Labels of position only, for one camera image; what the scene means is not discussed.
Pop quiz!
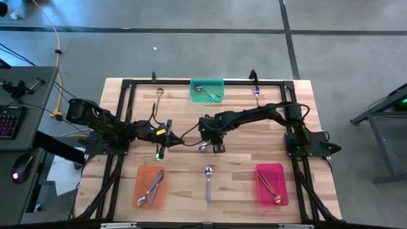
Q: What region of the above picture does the black rig beam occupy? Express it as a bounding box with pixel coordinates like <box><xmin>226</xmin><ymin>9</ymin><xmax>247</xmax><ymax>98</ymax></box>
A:
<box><xmin>0</xmin><ymin>219</ymin><xmax>407</xmax><ymax>229</ymax></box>

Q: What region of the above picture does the pink translucent plastic bin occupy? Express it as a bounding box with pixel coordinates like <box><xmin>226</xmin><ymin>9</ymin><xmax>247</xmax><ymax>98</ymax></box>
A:
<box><xmin>254</xmin><ymin>163</ymin><xmax>289</xmax><ymax>207</ymax></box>

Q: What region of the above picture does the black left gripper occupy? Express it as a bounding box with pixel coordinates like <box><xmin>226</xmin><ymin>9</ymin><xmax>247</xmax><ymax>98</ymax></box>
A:
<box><xmin>139</xmin><ymin>119</ymin><xmax>184</xmax><ymax>159</ymax></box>

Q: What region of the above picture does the green translucent plastic bin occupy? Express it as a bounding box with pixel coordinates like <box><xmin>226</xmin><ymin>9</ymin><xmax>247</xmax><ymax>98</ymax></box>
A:
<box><xmin>189</xmin><ymin>78</ymin><xmax>225</xmax><ymax>103</ymax></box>

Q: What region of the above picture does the silver metal bracket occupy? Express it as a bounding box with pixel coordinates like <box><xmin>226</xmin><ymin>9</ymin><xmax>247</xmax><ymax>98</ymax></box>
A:
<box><xmin>100</xmin><ymin>222</ymin><xmax>137</xmax><ymax>229</ymax></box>

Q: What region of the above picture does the dark grey desk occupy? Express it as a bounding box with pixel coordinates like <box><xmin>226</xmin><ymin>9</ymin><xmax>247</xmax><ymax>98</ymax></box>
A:
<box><xmin>0</xmin><ymin>66</ymin><xmax>59</xmax><ymax>228</ymax></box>

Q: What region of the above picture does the black floor cable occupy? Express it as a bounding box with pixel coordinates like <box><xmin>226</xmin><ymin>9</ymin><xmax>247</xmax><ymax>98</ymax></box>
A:
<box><xmin>0</xmin><ymin>43</ymin><xmax>99</xmax><ymax>131</ymax></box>

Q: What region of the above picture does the orange translucent plastic bin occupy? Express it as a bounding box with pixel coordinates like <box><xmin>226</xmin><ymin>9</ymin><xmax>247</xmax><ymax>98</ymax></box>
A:
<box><xmin>132</xmin><ymin>165</ymin><xmax>169</xmax><ymax>211</ymax></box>

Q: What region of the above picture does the black keyboard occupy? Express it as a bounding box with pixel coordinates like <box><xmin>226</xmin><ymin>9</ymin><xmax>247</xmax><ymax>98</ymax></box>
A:
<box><xmin>0</xmin><ymin>106</ymin><xmax>28</xmax><ymax>140</ymax></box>

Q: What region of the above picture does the black computer mouse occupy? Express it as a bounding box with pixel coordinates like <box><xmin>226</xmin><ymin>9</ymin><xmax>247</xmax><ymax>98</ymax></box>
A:
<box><xmin>11</xmin><ymin>153</ymin><xmax>34</xmax><ymax>185</ymax></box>

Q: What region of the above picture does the black support bar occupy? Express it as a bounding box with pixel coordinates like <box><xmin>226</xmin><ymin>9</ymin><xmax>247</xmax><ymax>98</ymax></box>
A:
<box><xmin>31</xmin><ymin>130</ymin><xmax>86</xmax><ymax>166</ymax></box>

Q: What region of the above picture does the black clamp device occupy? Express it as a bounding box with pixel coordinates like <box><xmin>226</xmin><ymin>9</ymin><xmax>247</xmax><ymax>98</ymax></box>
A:
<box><xmin>0</xmin><ymin>77</ymin><xmax>47</xmax><ymax>99</ymax></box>

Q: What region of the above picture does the dark grey metal stand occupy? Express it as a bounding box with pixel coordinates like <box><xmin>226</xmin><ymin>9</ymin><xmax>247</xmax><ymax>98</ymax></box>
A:
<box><xmin>349</xmin><ymin>81</ymin><xmax>407</xmax><ymax>185</ymax></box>

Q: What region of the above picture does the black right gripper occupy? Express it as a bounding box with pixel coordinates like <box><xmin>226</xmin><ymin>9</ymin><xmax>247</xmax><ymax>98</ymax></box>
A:
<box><xmin>198</xmin><ymin>114</ymin><xmax>227</xmax><ymax>154</ymax></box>

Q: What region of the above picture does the yellow floor cable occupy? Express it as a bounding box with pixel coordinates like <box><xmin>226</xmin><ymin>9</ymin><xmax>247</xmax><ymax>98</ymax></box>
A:
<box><xmin>31</xmin><ymin>0</ymin><xmax>64</xmax><ymax>121</ymax></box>

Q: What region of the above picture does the black aluminium table frame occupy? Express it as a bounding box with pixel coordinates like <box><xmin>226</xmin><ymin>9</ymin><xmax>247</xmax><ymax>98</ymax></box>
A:
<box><xmin>74</xmin><ymin>78</ymin><xmax>343</xmax><ymax>223</ymax></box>

